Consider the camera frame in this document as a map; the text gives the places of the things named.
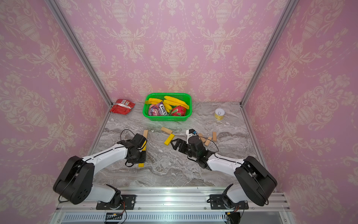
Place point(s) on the right frame post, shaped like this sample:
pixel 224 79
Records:
pixel 287 13

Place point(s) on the wooden block right two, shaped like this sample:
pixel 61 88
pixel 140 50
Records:
pixel 202 138

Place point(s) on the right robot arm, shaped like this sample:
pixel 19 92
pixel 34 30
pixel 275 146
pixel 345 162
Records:
pixel 255 183

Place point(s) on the banana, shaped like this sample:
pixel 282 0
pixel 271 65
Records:
pixel 175 102
pixel 154 101

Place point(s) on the green plastic basket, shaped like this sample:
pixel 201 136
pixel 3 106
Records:
pixel 181 96

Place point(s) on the wooden block right four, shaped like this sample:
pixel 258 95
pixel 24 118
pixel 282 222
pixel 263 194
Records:
pixel 208 140

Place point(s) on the wooden block right three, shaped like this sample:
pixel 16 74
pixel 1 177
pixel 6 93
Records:
pixel 214 136

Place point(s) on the frame post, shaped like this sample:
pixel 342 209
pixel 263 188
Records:
pixel 287 13
pixel 69 32

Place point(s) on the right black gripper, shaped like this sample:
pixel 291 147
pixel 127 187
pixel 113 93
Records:
pixel 184 145

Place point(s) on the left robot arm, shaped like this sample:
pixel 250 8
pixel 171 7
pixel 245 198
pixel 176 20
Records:
pixel 75 181

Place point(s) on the left banana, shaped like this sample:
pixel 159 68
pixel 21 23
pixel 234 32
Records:
pixel 154 101

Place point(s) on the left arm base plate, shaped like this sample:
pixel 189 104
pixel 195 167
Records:
pixel 123 202

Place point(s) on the right banana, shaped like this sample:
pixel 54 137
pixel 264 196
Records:
pixel 175 102

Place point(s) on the purple snack packet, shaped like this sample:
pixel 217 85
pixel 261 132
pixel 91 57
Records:
pixel 157 110

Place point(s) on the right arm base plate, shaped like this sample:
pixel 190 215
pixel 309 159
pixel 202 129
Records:
pixel 221 202

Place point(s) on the left frame post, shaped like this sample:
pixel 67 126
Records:
pixel 69 32

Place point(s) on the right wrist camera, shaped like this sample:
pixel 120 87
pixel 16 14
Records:
pixel 190 133

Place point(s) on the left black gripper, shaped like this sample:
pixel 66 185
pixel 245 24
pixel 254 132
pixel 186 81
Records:
pixel 142 160

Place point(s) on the red dragon fruit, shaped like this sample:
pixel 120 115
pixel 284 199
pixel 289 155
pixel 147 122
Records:
pixel 178 111

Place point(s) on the red snack bag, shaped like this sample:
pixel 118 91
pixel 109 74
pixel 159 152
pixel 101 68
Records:
pixel 122 106

